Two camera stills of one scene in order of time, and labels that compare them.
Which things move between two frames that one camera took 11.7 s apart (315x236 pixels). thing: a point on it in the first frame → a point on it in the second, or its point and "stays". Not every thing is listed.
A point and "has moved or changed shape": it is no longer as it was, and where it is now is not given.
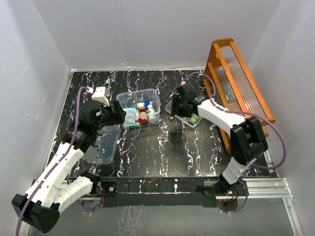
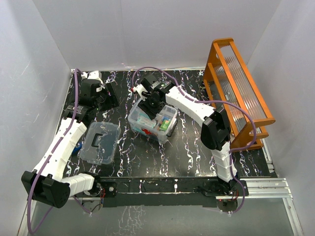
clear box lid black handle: [103, 153] stays
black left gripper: [117, 117] → [111, 98]
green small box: [194, 119] has moved or changed shape
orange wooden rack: [231, 86] stays
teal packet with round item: [131, 116] → [143, 119]
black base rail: [163, 192] stays
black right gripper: [176, 100] → [151, 112]
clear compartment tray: [184, 120] → [165, 120]
